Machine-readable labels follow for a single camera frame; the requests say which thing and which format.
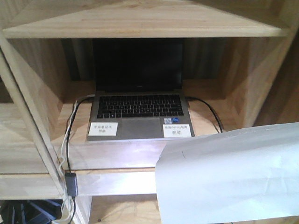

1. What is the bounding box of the white paper sheet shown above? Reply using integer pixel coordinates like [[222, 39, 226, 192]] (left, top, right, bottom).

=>
[[155, 123, 299, 224]]

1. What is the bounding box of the white label right on laptop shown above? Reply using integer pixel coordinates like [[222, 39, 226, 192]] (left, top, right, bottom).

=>
[[163, 124, 192, 138]]

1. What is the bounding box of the white label on laptop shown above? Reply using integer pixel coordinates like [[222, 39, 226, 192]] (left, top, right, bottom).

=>
[[88, 122, 118, 137], [163, 124, 192, 138]]

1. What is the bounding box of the grey laptop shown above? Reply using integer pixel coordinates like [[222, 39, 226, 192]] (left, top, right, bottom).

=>
[[87, 38, 194, 141]]

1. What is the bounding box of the white label left on laptop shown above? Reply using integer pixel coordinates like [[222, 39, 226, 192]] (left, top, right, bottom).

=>
[[88, 122, 118, 137]]

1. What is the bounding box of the grey usb adapter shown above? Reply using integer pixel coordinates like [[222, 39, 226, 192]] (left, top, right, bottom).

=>
[[65, 173, 78, 197]]

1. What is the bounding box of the wooden shelf unit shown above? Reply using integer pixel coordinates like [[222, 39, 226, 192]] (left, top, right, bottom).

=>
[[0, 0, 299, 224]]

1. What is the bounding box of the black cable right of laptop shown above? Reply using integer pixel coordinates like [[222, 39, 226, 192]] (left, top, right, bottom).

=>
[[185, 96, 224, 133]]

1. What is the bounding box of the black cable of laptop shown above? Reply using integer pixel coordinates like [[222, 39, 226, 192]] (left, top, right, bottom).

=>
[[185, 96, 224, 133], [65, 96, 96, 173]]

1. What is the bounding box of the black cable left of laptop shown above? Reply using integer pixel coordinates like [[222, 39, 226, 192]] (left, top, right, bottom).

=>
[[65, 96, 96, 173]]

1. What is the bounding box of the white cable left of laptop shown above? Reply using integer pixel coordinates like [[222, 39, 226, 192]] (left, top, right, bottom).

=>
[[57, 94, 96, 178]]

